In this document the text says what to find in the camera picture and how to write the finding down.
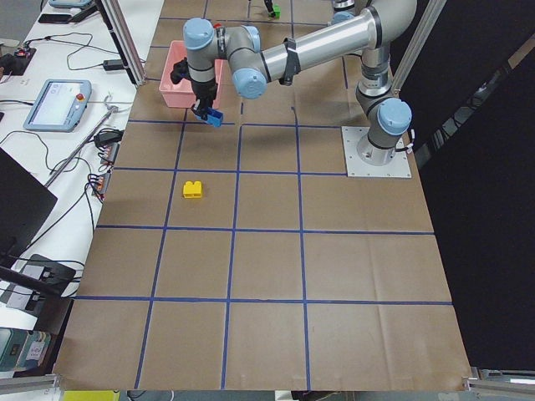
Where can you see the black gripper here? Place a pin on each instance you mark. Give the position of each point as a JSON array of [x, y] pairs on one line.
[[205, 90]]

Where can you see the green toy block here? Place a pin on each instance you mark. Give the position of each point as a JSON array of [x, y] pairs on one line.
[[276, 12]]

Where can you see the blue long toy block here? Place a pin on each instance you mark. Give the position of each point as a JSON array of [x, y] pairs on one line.
[[214, 117]]

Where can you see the yellow toy block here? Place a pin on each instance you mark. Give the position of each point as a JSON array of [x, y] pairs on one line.
[[192, 189]]

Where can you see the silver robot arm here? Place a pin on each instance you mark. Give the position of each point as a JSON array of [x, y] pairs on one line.
[[371, 32], [343, 10]]

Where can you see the pink plastic box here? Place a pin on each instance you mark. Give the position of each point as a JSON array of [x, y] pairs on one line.
[[181, 95]]

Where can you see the black power adapter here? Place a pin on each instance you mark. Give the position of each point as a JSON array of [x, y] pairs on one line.
[[113, 65]]

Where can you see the metal rod tool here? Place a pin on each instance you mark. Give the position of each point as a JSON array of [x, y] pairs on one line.
[[57, 170]]

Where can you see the blue teach pendant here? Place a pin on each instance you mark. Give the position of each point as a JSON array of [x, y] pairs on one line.
[[59, 106]]

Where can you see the black smartphone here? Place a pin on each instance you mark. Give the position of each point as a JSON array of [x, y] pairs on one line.
[[52, 18]]

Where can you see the brown paper table cover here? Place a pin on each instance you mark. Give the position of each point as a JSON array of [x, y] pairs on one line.
[[286, 274]]

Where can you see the black monitor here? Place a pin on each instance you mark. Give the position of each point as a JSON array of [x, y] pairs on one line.
[[25, 206]]

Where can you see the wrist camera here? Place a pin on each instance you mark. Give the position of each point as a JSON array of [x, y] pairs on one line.
[[180, 71]]

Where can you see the aluminium frame post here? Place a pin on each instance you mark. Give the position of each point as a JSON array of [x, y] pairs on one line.
[[117, 26]]

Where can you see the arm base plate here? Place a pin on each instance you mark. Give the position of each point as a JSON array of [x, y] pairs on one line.
[[363, 160]]

